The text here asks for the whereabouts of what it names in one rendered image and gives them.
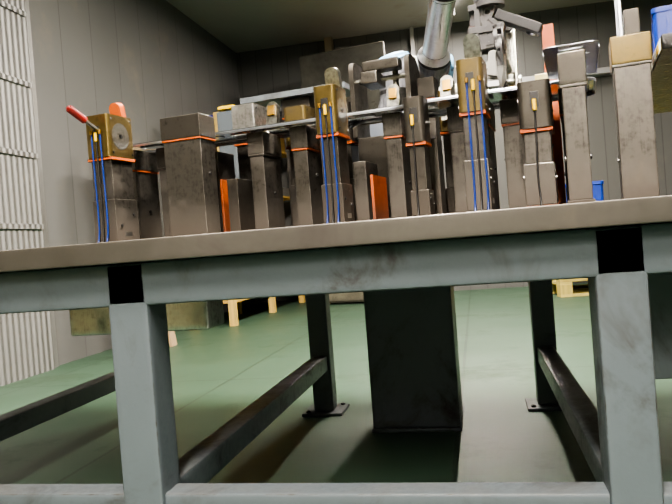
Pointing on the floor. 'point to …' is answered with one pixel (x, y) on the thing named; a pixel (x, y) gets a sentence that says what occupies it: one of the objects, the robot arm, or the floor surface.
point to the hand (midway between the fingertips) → (504, 83)
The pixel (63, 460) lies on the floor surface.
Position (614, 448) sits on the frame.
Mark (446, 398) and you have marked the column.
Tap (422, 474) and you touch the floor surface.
